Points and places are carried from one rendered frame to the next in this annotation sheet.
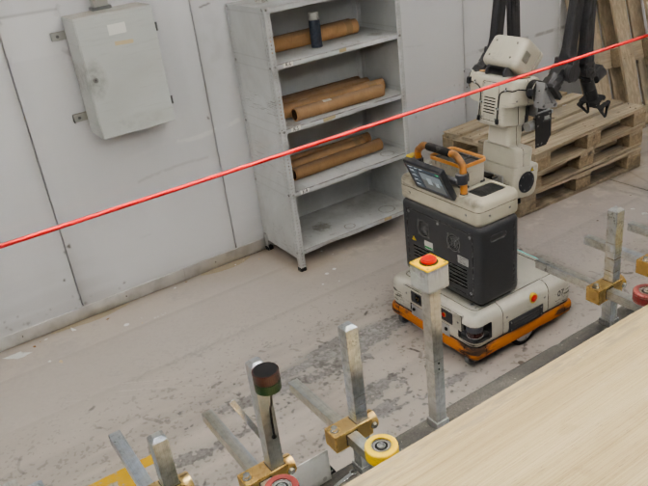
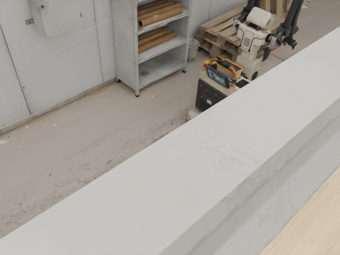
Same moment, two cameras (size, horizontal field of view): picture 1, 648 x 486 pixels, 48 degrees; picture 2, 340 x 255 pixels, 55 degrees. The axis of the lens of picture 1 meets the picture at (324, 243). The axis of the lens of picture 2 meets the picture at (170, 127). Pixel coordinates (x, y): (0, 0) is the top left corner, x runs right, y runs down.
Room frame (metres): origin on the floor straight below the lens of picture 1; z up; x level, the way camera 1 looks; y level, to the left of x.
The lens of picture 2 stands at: (0.61, 0.58, 2.65)
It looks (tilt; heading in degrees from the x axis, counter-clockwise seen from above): 44 degrees down; 345
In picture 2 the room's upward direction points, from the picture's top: 4 degrees clockwise
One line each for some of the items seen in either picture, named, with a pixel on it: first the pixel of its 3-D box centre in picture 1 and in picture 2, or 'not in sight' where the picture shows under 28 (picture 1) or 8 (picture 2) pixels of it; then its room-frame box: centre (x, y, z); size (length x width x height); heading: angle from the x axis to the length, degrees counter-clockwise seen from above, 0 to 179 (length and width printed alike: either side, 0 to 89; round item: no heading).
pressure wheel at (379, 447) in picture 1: (383, 461); not in sight; (1.31, -0.07, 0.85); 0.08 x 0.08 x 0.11
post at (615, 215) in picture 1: (611, 276); not in sight; (1.97, -0.89, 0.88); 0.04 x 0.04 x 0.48; 30
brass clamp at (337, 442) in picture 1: (352, 429); not in sight; (1.45, -0.01, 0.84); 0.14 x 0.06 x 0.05; 120
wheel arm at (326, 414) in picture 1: (337, 423); not in sight; (1.48, 0.03, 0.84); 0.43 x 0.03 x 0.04; 30
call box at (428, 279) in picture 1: (429, 275); not in sight; (1.59, -0.25, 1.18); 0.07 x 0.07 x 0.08; 30
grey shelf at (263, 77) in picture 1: (328, 123); (152, 24); (4.30, -0.12, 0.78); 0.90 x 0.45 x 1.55; 120
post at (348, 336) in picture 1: (356, 403); not in sight; (1.46, -0.03, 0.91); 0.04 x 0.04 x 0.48; 30
